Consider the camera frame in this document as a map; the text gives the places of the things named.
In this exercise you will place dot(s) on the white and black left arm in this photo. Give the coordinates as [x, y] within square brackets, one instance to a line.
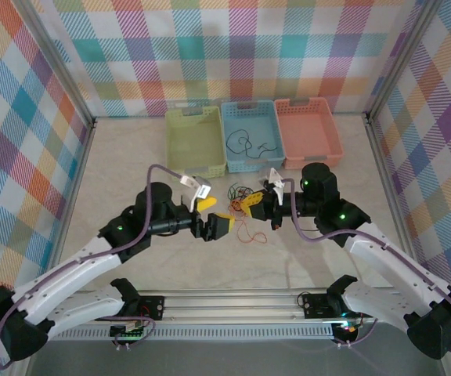
[73, 270]

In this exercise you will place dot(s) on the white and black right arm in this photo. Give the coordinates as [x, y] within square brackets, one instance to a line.
[386, 258]

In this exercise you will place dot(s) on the pink plastic basket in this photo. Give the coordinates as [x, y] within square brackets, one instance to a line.
[307, 131]

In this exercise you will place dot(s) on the green plastic basket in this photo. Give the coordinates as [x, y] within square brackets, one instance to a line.
[194, 141]

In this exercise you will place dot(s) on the blue plastic basket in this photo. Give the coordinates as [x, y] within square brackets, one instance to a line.
[257, 125]

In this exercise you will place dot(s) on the small circuit board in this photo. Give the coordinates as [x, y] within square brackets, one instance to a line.
[127, 331]
[347, 328]

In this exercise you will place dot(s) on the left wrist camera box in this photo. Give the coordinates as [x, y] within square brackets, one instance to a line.
[198, 190]

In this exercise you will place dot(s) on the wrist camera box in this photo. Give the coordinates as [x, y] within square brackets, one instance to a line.
[198, 190]
[275, 182]

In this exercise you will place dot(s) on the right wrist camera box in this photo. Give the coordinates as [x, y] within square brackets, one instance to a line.
[275, 182]

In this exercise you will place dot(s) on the aluminium side floor rail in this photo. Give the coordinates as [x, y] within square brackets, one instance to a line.
[392, 188]
[76, 180]

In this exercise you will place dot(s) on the long aluminium base rail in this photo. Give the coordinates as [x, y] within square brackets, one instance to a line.
[229, 305]

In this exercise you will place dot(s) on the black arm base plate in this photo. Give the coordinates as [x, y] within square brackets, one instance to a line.
[317, 305]
[153, 307]

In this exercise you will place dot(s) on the aluminium corner post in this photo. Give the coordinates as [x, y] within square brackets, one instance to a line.
[59, 62]
[401, 58]

